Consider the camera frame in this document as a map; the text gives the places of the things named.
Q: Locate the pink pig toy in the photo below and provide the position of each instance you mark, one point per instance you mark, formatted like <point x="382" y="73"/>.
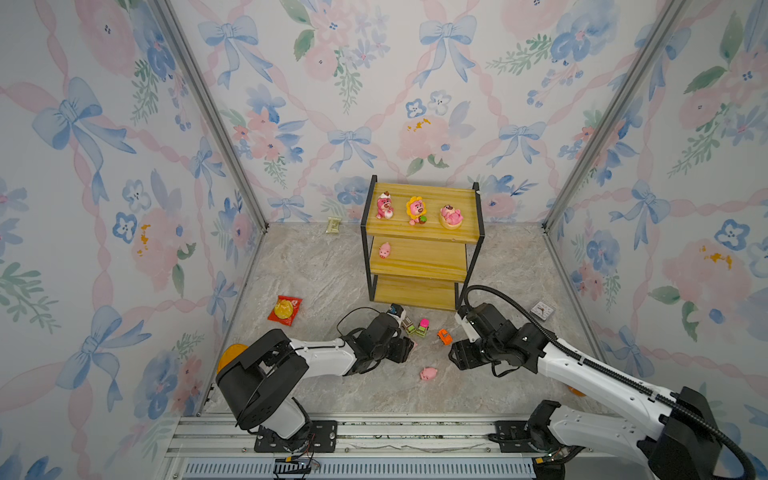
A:
<point x="428" y="373"/>

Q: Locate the wooden shelf black metal frame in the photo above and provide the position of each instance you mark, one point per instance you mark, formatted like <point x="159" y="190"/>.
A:
<point x="429" y="266"/>

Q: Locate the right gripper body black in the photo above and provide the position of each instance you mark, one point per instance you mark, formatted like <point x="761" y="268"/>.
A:
<point x="476" y="353"/>

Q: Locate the pink bear strawberry hat figure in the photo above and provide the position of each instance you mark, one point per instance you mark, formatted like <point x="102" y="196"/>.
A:
<point x="384" y="208"/>

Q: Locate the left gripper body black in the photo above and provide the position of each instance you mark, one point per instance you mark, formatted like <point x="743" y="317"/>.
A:
<point x="397" y="350"/>

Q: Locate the small green packet by wall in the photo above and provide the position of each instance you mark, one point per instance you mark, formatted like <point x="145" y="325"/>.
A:
<point x="333" y="225"/>

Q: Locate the orange bowl left side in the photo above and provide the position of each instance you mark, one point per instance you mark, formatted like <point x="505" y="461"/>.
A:
<point x="230" y="354"/>

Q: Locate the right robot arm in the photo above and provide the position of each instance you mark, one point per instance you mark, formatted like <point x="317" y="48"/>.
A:
<point x="672" y="433"/>

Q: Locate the pink bear yellow flower figure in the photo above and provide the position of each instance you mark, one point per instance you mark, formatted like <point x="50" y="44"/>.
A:
<point x="416" y="210"/>

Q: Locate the pink pig on middle shelf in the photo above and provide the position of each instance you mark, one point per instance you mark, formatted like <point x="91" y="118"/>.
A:
<point x="385" y="250"/>

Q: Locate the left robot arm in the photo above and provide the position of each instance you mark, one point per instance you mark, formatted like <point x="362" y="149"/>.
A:
<point x="257" y="381"/>

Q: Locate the green truck pink mixer toy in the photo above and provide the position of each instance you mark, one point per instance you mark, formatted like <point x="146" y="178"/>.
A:
<point x="422" y="328"/>

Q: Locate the red yellow snack packet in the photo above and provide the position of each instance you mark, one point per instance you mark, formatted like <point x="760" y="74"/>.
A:
<point x="285" y="310"/>

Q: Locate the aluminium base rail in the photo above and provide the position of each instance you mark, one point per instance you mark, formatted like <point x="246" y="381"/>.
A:
<point x="380" y="446"/>

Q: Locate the orange can right side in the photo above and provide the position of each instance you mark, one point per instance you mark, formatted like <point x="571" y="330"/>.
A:
<point x="576" y="392"/>

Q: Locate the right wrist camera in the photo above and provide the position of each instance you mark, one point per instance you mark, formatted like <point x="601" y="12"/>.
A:
<point x="471" y="333"/>

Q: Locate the orange toy truck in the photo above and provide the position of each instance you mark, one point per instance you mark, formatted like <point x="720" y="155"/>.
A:
<point x="445" y="337"/>

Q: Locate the small white alarm clock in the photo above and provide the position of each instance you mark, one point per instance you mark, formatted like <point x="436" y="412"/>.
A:
<point x="542" y="311"/>

